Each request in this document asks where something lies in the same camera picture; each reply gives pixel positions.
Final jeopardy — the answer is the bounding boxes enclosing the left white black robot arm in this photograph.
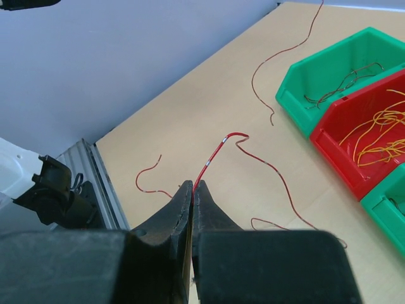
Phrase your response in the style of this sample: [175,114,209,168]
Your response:
[1,139,105,230]

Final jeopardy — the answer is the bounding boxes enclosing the red plastic bin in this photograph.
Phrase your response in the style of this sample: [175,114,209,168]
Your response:
[309,70,404,200]

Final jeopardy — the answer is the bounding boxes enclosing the green plastic bin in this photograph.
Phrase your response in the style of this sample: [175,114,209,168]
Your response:
[275,27,404,137]
[361,164,404,257]

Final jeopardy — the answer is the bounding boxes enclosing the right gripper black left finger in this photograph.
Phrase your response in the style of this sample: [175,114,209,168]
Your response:
[1,180,192,303]

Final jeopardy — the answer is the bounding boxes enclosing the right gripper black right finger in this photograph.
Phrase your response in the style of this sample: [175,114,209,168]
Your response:
[192,181,363,303]

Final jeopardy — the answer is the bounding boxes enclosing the far green plastic bin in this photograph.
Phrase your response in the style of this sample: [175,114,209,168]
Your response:
[361,164,404,257]

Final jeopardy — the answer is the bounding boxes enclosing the orange red wires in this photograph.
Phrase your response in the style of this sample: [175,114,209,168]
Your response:
[338,88,405,167]

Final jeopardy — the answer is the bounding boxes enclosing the aluminium frame rail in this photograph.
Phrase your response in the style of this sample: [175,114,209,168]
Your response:
[56,139,130,231]

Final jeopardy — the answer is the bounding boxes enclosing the near green plastic bin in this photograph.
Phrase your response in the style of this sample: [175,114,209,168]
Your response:
[275,27,404,137]

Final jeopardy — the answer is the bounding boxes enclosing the yellow red wire bundle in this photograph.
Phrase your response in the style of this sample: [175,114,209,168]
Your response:
[135,0,349,248]

